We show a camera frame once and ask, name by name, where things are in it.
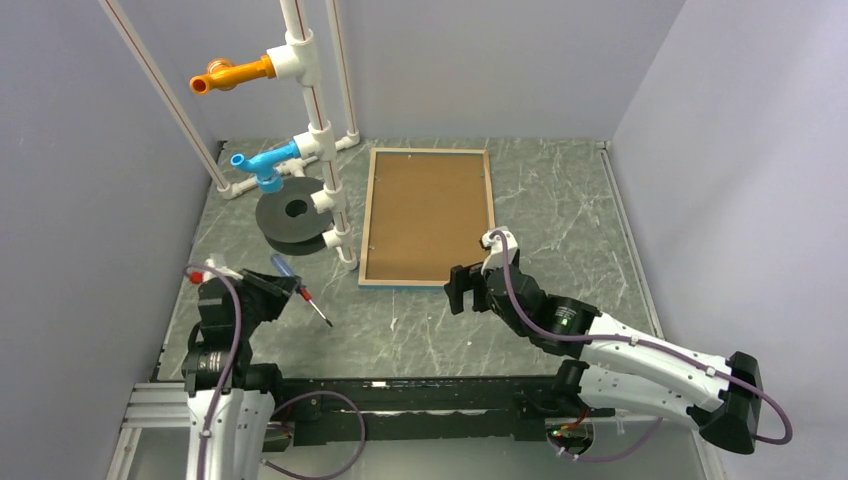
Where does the blue handled screwdriver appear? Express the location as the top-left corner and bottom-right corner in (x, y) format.
(270, 253), (334, 328)

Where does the blue picture frame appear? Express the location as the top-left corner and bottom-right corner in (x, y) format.
(358, 147), (495, 288)

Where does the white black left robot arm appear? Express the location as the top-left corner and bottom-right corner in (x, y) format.
(181, 270), (297, 479)

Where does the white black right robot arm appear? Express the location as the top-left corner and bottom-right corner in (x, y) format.
(444, 263), (762, 455)

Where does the dark grey perforated spool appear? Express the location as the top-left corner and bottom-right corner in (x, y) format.
(255, 177), (333, 256)

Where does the blue pipe fitting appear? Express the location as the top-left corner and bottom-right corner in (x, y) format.
(230, 141), (300, 194)

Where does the orange pipe fitting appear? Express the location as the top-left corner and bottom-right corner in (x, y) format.
(189, 55), (276, 95)

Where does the white PVC pipe stand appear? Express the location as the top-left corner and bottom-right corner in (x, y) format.
(102, 1), (360, 270)

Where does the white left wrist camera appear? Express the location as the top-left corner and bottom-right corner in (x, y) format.
(185, 254), (243, 285)

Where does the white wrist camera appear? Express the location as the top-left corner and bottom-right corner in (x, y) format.
(480, 227), (520, 272)
(185, 254), (243, 285)

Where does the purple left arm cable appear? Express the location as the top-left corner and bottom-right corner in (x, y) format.
(184, 263), (368, 480)

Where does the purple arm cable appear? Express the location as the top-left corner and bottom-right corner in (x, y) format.
(490, 231), (794, 464)
(184, 263), (368, 480)

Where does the aluminium extrusion rail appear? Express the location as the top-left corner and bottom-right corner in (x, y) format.
(106, 381), (190, 480)

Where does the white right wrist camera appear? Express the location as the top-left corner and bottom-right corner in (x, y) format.
(480, 227), (520, 272)

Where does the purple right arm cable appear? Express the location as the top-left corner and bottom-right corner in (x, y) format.
(490, 231), (794, 464)

